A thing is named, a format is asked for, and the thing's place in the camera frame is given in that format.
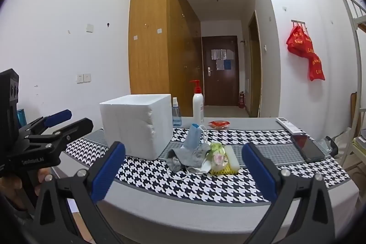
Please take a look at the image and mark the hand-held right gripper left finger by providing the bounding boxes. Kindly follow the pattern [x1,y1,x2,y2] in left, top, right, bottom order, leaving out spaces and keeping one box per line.
[34,141,126,244]

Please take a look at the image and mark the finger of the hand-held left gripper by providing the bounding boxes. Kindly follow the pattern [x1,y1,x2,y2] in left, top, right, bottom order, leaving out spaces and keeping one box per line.
[19,109,73,137]
[27,118,94,148]

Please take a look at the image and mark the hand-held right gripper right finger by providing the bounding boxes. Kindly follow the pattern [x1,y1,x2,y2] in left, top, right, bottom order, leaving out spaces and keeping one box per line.
[242,142,336,244]

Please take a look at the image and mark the green tissue packet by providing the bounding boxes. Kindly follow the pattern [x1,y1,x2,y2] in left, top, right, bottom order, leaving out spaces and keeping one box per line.
[209,142,229,174]

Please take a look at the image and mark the white foam box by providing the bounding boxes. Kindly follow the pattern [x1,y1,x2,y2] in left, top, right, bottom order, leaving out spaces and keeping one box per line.
[100,94,173,160]

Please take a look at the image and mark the grey sock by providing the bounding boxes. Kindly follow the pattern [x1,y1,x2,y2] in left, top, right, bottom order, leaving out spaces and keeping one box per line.
[166,144,210,173]

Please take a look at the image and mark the person's left hand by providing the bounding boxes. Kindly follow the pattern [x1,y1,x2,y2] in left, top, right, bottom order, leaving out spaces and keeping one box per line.
[0,167,55,210]

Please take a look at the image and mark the blue plastic bottle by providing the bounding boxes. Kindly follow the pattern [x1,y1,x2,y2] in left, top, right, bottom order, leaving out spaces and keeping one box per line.
[16,109,27,130]

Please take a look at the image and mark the black smartphone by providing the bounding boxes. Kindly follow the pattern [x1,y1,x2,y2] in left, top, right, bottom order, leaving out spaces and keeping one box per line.
[291,134,326,163]

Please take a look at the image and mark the white remote control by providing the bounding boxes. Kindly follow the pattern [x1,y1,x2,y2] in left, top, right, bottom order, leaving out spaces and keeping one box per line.
[276,117,302,135]

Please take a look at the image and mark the houndstooth tablecloth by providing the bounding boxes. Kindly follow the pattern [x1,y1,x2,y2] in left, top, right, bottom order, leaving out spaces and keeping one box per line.
[53,117,361,236]

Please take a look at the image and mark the red snack packet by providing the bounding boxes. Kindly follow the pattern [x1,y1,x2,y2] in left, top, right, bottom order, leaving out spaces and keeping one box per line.
[209,120,231,129]

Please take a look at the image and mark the clear plastic bag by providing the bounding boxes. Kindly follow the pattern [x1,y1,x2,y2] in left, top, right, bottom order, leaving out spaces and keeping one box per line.
[313,137,334,153]

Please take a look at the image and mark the blue spray bottle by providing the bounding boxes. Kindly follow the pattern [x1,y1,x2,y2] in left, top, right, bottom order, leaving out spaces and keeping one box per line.
[172,97,183,127]

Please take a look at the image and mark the white pump bottle red cap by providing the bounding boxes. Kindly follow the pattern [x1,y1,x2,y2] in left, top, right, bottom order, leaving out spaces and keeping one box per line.
[189,80,205,124]

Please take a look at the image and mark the dark brown door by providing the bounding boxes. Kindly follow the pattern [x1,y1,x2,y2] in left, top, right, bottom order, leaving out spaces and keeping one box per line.
[202,36,239,107]

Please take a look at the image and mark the light wooden side door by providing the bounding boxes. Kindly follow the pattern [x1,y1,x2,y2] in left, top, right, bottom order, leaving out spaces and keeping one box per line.
[247,10,262,118]

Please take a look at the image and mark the wooden wardrobe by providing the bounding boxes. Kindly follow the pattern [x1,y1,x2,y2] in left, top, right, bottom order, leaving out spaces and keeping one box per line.
[129,0,204,118]

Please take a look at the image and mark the wooden board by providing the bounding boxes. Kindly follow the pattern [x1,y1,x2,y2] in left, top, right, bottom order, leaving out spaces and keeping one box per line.
[350,92,358,136]

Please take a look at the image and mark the white blue paper notice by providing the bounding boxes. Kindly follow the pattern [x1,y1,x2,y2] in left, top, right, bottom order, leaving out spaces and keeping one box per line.
[216,59,231,71]

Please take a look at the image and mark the red plastic bag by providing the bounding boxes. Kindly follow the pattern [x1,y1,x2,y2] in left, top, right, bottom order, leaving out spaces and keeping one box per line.
[307,54,326,81]
[286,24,313,59]

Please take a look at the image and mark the white bed frame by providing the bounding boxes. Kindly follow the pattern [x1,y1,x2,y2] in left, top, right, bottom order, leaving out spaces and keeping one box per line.
[337,0,366,173]

